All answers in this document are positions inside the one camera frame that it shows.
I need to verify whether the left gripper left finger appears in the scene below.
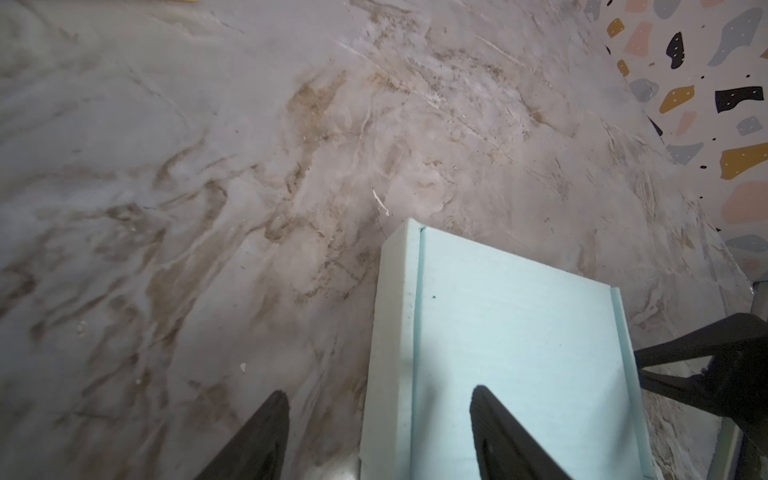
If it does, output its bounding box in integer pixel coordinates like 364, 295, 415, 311
195, 390, 290, 480

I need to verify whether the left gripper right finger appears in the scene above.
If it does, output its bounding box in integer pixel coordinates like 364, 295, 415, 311
469, 385, 570, 480

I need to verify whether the light blue paper box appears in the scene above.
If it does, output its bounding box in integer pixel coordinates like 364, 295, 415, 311
359, 220, 655, 479

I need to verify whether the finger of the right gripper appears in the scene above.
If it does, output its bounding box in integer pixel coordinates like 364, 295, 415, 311
634, 313, 767, 438

